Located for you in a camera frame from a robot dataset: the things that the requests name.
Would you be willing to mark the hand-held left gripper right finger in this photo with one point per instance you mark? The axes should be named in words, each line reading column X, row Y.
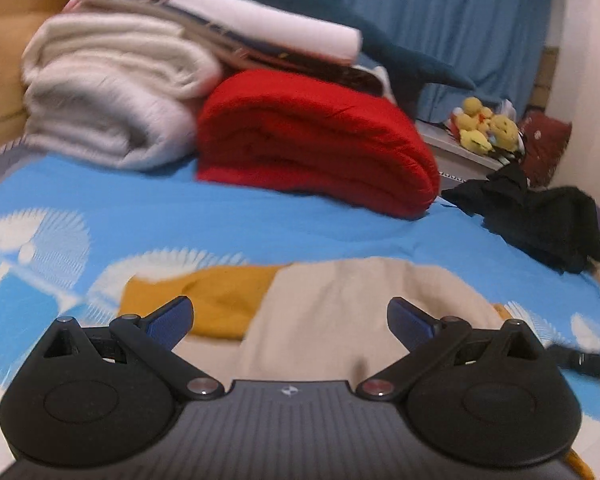
column 410, row 322

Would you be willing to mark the red folded blanket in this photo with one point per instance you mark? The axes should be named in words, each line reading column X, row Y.
column 310, row 145

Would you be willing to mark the blue white printed bed mat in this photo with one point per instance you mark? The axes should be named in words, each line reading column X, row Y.
column 230, row 220

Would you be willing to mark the black clothes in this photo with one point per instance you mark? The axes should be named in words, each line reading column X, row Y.
column 535, row 220

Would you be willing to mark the yellow plush toy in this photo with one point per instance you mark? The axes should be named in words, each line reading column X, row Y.
column 472, row 130
column 504, row 132

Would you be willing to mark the dark red cushion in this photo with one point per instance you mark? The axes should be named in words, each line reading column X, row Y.
column 545, row 150

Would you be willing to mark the dark blue shark plush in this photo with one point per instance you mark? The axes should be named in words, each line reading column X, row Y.
column 340, row 15

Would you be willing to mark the blue curtain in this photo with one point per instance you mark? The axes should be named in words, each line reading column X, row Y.
column 455, row 20

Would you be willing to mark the grey-white folded blanket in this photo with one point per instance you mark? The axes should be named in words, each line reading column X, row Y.
column 110, row 132

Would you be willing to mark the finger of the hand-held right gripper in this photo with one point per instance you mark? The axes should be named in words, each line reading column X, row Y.
column 582, row 360

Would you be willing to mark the cream folded blanket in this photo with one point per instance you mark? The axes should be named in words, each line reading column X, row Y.
column 115, row 55

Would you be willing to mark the window sill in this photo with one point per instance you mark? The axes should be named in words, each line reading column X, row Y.
column 450, row 152

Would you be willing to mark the white and pink folded bedding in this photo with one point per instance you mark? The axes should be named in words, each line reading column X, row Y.
column 300, row 62

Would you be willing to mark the beige and mustard jacket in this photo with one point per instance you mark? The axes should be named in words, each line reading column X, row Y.
column 330, row 310

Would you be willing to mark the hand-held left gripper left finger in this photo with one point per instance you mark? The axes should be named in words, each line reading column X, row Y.
column 170, row 320

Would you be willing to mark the wooden bed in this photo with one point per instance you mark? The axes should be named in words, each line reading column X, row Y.
column 0, row 60

